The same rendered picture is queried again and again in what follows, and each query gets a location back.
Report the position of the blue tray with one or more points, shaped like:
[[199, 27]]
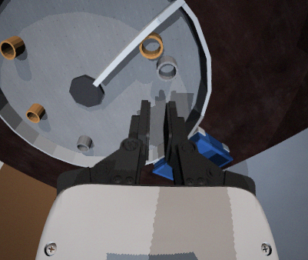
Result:
[[205, 143]]

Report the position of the bronze bushing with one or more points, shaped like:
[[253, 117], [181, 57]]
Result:
[[151, 54], [12, 47], [35, 113]]

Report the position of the grey metal ring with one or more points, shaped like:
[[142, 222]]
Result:
[[84, 143], [167, 76]]

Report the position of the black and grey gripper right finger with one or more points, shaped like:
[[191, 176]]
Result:
[[195, 169]]

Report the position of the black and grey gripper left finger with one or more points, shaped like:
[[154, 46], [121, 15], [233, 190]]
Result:
[[122, 166]]

